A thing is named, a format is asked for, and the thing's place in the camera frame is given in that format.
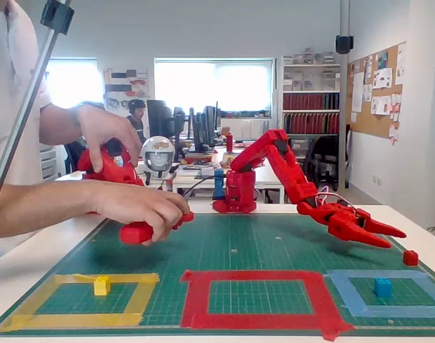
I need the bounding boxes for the red leader arm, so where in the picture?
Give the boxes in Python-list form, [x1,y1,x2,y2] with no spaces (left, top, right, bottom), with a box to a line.
[76,137,196,247]

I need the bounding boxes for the person's left forearm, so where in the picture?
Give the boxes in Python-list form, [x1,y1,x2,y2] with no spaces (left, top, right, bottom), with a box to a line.
[38,103,83,146]

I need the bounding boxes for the person's right forearm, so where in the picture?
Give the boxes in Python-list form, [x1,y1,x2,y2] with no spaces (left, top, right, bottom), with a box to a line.
[0,180,95,239]

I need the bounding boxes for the blue cube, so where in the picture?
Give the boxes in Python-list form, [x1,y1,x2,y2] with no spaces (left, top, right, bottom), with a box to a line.
[373,277,393,298]

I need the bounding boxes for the blue tape square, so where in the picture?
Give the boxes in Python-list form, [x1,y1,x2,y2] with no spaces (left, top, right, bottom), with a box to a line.
[323,269,435,319]

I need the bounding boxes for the red tape square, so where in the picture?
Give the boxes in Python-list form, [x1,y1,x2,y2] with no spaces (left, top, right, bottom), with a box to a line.
[180,269,356,341]

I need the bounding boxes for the yellow cube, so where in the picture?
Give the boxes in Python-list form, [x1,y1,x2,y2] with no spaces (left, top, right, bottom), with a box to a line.
[94,275,112,297]

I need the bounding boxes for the yellow tape square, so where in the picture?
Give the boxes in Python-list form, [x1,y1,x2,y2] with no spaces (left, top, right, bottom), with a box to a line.
[0,273,160,333]

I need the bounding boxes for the person's right hand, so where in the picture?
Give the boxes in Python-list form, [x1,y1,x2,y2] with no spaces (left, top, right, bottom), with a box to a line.
[90,180,191,247]

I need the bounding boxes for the person's left hand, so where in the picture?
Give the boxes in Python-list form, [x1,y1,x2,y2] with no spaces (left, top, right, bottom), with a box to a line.
[79,104,144,173]

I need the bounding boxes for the black office chair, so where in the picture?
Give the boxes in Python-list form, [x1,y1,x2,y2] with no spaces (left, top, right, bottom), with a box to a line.
[291,134,341,194]

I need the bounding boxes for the white office desk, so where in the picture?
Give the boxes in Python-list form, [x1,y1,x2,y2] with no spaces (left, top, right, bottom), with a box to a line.
[144,167,171,194]
[172,142,286,204]

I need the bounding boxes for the cork pin board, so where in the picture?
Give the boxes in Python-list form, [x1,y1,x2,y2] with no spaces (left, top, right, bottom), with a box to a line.
[346,41,407,146]

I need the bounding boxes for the green cutting mat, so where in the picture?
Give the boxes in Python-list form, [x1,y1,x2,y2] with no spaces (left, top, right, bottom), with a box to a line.
[0,213,435,337]

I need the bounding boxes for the silver metal pole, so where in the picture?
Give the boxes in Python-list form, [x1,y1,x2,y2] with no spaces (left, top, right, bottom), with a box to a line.
[0,0,71,219]
[339,0,351,190]

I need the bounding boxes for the white shelf with red binders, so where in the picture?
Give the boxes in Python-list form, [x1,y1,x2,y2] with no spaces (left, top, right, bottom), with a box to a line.
[280,48,342,139]

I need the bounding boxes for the black computer monitor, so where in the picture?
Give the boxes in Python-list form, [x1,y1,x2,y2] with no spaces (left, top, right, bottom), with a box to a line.
[188,101,219,153]
[146,99,175,139]
[172,106,188,160]

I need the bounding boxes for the wide bright window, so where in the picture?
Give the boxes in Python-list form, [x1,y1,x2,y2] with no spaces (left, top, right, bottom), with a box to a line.
[154,58,275,117]

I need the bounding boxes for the black pole clamp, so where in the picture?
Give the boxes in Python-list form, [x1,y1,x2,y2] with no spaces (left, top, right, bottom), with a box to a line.
[40,0,76,36]
[335,34,355,55]

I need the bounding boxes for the white helmet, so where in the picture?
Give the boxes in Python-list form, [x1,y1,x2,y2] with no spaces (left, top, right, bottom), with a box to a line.
[141,136,176,179]

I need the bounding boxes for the seated person with headphones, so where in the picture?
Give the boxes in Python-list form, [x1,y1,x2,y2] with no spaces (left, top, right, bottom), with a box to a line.
[126,99,149,144]

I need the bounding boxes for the small bright window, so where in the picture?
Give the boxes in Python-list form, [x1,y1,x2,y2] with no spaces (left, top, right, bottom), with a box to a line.
[45,59,104,117]

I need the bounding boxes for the white drawer cabinet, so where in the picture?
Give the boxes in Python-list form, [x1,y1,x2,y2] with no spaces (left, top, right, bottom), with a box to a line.
[40,144,58,182]

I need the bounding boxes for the person's white shirt torso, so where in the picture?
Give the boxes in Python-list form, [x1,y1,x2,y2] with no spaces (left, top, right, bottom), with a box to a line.
[0,0,53,265]

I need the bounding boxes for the white servo cable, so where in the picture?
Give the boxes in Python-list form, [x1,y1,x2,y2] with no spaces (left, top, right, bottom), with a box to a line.
[315,192,356,215]

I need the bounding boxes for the wall tool rack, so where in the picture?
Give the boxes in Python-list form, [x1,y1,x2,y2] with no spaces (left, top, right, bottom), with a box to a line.
[103,67,150,111]

